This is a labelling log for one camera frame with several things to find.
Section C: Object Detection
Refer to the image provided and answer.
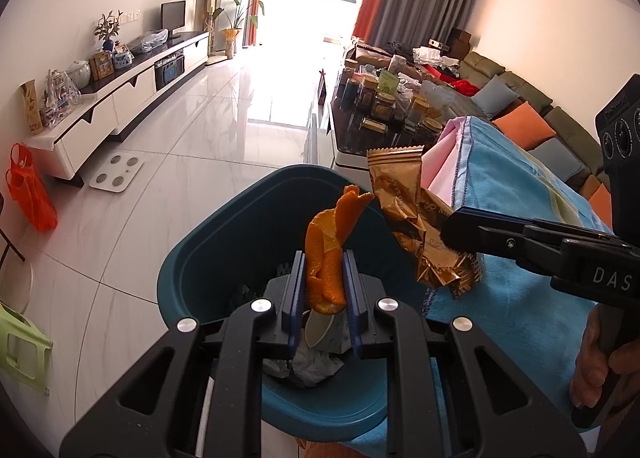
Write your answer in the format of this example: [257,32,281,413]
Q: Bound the brown cardboard boxes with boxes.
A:
[447,28,472,59]

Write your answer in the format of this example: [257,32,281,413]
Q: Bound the dark coffee table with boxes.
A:
[302,64,452,171]

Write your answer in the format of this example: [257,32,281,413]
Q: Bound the tall leafy potted plant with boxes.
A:
[212,0,266,59]

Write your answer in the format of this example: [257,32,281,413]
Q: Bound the white tissue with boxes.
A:
[262,342,347,389]

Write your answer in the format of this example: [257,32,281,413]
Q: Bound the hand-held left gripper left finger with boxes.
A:
[59,251,307,458]

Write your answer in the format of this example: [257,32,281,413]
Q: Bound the person's orange knit garment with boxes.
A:
[300,440,392,458]

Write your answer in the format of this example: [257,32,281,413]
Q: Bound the wooden picture frame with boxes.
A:
[89,50,114,80]

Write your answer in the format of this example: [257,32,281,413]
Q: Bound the green plastic stool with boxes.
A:
[0,302,54,397]

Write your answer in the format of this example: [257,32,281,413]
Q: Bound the small plant in blue vase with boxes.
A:
[93,10,124,53]

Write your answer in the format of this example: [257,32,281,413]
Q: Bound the black monitor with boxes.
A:
[159,0,187,41]

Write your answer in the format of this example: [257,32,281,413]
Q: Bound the orange cushion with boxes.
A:
[492,101,557,149]
[587,182,614,229]

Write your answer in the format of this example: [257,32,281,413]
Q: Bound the pile of white clothes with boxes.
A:
[412,44,459,71]

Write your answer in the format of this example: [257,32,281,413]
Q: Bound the person's right forearm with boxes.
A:
[595,378,640,455]

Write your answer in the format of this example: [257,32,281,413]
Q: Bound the person's right hand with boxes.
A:
[569,307,640,410]

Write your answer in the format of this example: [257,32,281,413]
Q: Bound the green and brown sofa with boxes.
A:
[347,40,617,229]

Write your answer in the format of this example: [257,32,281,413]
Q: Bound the green box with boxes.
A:
[378,70,401,96]

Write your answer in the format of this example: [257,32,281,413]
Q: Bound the clear plastic bag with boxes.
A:
[127,28,169,55]

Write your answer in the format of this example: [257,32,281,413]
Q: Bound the red cloth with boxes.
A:
[432,67,476,96]

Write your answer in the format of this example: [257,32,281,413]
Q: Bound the blue cushion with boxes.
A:
[527,137,589,179]
[470,74,521,119]

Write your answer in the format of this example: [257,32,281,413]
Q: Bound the teal plastic trash bin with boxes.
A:
[156,163,442,444]

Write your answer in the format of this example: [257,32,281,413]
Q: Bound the white bathroom scale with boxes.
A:
[88,151,145,194]

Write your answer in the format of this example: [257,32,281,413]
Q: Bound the blue floral printed blanket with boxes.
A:
[345,114,622,458]

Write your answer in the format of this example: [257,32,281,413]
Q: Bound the white and black TV cabinet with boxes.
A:
[27,30,210,189]

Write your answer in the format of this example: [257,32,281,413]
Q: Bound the glass ship ornament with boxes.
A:
[40,68,81,129]

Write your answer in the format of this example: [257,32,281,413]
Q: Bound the grey plastic bag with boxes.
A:
[424,82,459,119]

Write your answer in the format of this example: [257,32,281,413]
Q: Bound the large gold foil wrapper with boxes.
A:
[366,145,484,300]

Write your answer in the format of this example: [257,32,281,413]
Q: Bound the orange peel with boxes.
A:
[305,184,376,315]

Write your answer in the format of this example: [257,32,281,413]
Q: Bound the orange plastic bag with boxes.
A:
[4,142,59,233]

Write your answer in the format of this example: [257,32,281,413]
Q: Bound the tall wooden vase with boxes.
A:
[19,80,45,137]

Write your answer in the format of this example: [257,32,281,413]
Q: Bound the group of glass jars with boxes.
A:
[334,64,447,144]

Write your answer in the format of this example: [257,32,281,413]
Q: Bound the white stool with black legs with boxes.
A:
[0,192,36,314]

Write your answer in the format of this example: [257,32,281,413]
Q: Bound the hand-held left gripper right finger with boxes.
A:
[343,250,587,458]

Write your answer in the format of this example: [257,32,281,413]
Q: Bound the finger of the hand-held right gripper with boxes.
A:
[438,207,627,285]

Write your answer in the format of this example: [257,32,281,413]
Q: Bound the white ceramic jar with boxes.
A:
[64,60,92,88]

